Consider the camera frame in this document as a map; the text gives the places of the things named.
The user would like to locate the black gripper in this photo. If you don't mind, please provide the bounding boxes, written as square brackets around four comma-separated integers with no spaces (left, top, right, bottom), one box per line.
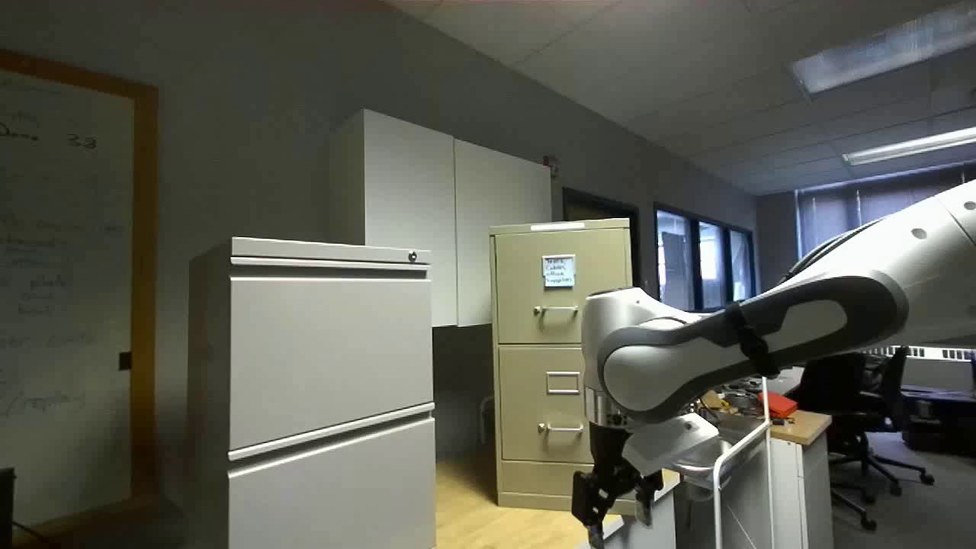
[566,419,665,533]

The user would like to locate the beige cabinet labelled drawer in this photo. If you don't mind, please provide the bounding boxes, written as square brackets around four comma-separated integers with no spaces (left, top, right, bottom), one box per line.
[492,225,635,349]

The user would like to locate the beige metal filing cabinet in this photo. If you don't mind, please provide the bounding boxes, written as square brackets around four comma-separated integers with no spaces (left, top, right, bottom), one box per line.
[487,215,636,512]

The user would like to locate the small red object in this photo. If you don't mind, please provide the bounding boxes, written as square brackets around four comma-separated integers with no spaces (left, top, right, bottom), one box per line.
[766,389,803,420]

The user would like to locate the white label sticker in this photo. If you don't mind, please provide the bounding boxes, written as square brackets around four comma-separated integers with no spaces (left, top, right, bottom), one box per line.
[541,251,578,292]

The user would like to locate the black office chair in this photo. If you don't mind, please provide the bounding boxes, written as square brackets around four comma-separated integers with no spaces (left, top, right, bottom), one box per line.
[858,346,936,501]
[791,350,881,533]

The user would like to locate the dark window pane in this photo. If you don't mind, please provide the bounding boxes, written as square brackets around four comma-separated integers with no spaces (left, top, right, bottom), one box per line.
[653,206,697,315]
[694,215,731,310]
[730,225,758,306]

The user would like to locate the dark office desk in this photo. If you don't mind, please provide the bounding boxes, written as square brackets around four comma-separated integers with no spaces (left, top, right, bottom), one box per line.
[896,376,976,457]

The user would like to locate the grey metal filing cabinet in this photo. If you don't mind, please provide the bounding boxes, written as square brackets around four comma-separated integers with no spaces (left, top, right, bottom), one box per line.
[186,234,442,549]

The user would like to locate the tall white storage cabinet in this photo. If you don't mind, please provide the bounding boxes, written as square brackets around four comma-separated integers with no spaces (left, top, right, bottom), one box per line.
[326,108,557,331]

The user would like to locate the window with blinds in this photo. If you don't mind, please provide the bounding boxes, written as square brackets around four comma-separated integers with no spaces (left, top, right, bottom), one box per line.
[793,165,976,259]

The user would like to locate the narrow ceiling light strip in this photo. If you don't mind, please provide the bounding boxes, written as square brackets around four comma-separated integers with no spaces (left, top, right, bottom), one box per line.
[839,121,976,171]

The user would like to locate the long ceiling light panel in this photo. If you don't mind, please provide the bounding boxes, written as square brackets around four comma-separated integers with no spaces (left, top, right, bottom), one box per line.
[788,4,976,98]

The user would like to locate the wood framed whiteboard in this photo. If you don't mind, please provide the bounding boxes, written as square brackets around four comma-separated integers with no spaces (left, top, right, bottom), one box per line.
[0,47,162,531]

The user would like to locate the white tube frame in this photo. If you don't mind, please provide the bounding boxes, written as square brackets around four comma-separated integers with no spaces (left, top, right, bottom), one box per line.
[707,376,775,549]

